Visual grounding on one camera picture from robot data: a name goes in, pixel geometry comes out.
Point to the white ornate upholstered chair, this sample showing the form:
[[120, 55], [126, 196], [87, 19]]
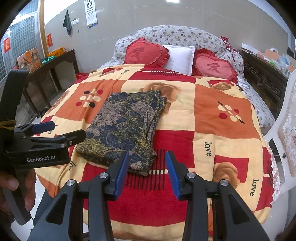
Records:
[[282, 133]]

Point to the floral bed sheet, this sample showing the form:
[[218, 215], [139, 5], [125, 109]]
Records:
[[264, 115]]

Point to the dark wooden side table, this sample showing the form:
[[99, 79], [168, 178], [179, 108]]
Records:
[[37, 78]]

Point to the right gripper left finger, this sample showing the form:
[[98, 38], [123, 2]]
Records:
[[80, 210]]

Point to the red heart pillow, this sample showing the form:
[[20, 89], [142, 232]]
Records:
[[143, 52], [205, 63]]

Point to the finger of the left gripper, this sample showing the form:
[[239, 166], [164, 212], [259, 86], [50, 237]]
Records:
[[69, 139], [35, 129]]

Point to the red paper wall decoration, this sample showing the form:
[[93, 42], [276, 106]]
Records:
[[49, 40]]

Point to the dark floral patterned shirt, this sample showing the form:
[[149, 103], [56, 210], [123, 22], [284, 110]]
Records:
[[126, 122]]

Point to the left red heart pillow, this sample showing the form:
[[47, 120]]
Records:
[[143, 52]]

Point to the right red heart pillow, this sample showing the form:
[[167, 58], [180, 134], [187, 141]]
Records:
[[205, 63]]

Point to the brown gift box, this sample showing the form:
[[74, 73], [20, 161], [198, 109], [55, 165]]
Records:
[[29, 60]]

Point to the white square pillow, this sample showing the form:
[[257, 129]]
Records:
[[181, 59]]

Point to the dark hanging cloth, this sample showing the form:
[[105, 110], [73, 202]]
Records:
[[67, 23]]

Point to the green bundle on table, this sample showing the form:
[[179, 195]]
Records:
[[48, 59]]

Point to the floral padded headboard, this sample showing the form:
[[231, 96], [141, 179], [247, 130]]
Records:
[[182, 36]]

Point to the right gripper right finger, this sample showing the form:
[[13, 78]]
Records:
[[232, 218]]

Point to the orange basket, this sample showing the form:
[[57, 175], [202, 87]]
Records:
[[58, 52]]

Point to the carved dark wooden cabinet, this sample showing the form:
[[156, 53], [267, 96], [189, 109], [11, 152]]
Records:
[[266, 80]]

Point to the eye chart wall poster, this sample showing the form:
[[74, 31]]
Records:
[[90, 12]]

